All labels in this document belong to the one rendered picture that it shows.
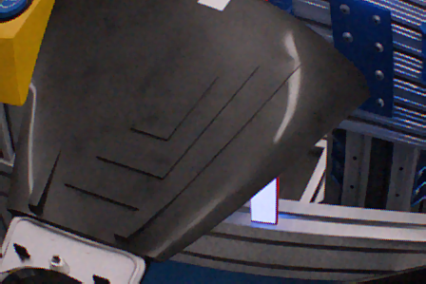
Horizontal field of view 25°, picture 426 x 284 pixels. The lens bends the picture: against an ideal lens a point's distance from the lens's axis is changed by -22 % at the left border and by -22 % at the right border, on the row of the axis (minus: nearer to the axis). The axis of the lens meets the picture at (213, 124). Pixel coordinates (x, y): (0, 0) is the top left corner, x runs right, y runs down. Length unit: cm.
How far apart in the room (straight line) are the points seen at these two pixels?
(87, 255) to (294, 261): 49
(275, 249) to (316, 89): 37
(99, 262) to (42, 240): 4
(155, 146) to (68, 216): 7
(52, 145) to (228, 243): 44
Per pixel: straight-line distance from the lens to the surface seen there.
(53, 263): 53
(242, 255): 102
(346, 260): 99
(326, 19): 122
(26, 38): 92
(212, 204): 56
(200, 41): 64
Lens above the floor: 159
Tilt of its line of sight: 43 degrees down
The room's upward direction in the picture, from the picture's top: 5 degrees counter-clockwise
